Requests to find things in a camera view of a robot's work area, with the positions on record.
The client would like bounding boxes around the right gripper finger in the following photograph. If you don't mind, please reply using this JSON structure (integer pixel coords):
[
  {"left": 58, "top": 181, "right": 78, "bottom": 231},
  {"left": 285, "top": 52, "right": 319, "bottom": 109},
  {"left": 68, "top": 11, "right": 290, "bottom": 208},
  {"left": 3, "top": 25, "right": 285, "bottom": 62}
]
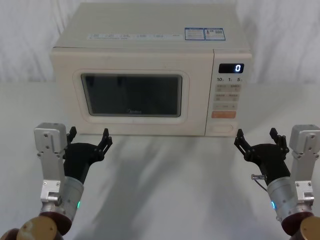
[
  {"left": 233, "top": 128, "right": 254, "bottom": 158},
  {"left": 269, "top": 127, "right": 291, "bottom": 155}
]

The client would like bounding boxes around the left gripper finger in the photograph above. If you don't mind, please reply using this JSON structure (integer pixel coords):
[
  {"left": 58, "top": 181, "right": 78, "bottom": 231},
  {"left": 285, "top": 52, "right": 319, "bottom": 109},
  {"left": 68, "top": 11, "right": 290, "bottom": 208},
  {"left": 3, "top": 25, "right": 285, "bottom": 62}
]
[
  {"left": 65, "top": 126, "right": 77, "bottom": 146},
  {"left": 94, "top": 127, "right": 114, "bottom": 158}
]

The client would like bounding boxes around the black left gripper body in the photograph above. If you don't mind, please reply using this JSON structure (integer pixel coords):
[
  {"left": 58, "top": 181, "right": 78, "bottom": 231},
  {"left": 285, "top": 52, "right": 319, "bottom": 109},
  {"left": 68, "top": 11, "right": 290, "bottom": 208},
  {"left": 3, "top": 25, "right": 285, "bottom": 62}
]
[{"left": 62, "top": 142, "right": 105, "bottom": 185}]

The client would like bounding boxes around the white table cloth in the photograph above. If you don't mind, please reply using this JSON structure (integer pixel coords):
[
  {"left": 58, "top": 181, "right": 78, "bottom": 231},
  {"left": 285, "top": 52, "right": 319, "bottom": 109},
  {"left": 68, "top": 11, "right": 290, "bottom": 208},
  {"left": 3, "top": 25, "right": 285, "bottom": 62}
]
[{"left": 0, "top": 79, "right": 320, "bottom": 240}]

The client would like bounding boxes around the thin cable with silver plug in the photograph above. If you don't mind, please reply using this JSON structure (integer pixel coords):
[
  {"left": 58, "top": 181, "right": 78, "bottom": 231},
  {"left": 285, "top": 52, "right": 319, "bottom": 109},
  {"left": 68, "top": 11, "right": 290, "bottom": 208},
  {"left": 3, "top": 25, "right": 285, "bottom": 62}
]
[{"left": 250, "top": 173, "right": 271, "bottom": 194}]

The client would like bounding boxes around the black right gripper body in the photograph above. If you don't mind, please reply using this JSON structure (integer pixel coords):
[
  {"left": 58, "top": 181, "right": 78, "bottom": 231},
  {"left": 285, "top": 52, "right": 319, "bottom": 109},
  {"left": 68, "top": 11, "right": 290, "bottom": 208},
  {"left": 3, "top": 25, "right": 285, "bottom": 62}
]
[{"left": 243, "top": 143, "right": 293, "bottom": 185}]

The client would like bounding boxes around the cream microwave oven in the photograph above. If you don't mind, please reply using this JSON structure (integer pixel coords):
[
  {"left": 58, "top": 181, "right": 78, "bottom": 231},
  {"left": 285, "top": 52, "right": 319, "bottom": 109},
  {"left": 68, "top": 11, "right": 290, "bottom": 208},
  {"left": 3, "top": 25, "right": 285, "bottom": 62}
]
[{"left": 48, "top": 2, "right": 252, "bottom": 137}]

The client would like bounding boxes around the white curtain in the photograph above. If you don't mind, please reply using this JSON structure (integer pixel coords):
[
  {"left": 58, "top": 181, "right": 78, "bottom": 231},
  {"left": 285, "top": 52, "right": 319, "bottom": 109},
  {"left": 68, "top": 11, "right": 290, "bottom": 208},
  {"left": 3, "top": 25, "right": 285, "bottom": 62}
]
[{"left": 0, "top": 0, "right": 320, "bottom": 84}]

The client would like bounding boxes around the cream oven control panel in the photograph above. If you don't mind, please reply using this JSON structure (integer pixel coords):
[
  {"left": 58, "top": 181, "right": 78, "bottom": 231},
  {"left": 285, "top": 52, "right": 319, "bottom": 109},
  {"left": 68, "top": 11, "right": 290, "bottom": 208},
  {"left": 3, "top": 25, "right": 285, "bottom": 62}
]
[{"left": 204, "top": 49, "right": 252, "bottom": 137}]

